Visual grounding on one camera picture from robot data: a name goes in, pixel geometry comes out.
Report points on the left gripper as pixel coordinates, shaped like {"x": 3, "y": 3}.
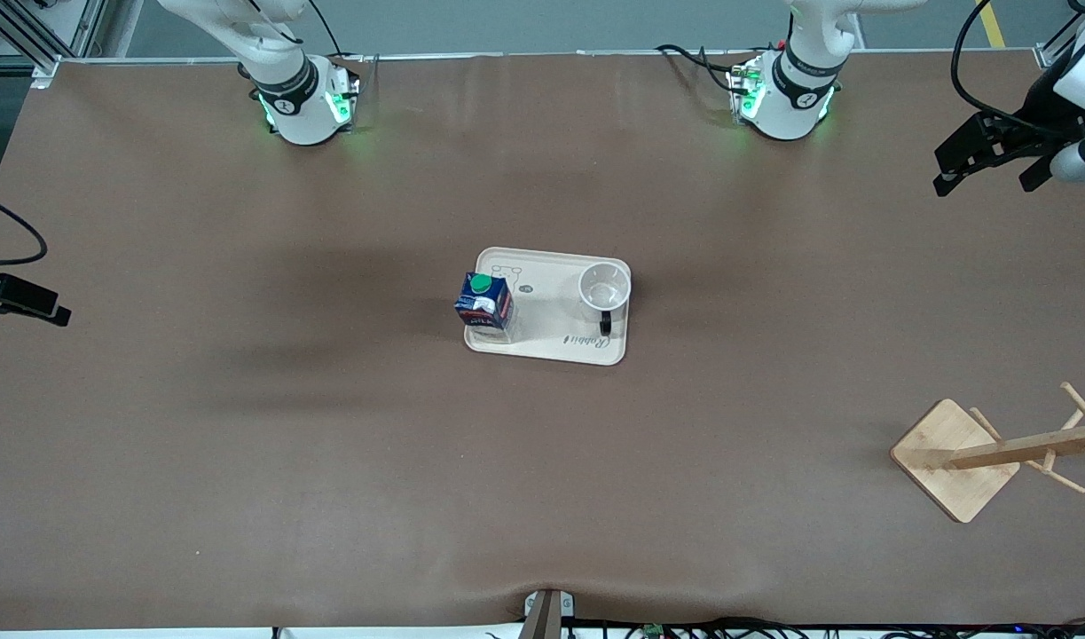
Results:
{"x": 1041, "y": 122}

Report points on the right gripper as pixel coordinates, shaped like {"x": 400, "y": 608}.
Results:
{"x": 10, "y": 294}

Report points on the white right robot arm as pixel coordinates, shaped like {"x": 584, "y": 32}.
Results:
{"x": 298, "y": 98}

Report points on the bamboo cup rack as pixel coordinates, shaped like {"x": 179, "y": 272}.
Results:
{"x": 950, "y": 461}

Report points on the blue milk carton green cap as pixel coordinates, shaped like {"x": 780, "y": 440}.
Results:
{"x": 484, "y": 306}

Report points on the brown table cover mat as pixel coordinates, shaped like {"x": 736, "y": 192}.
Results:
{"x": 329, "y": 461}

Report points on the cream plastic rabbit tray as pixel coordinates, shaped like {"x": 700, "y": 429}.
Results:
{"x": 560, "y": 328}

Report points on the metal table edge clamp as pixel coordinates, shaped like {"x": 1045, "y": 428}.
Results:
{"x": 546, "y": 614}

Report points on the aluminium frame profile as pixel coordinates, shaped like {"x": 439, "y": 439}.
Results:
{"x": 1061, "y": 44}
{"x": 27, "y": 35}

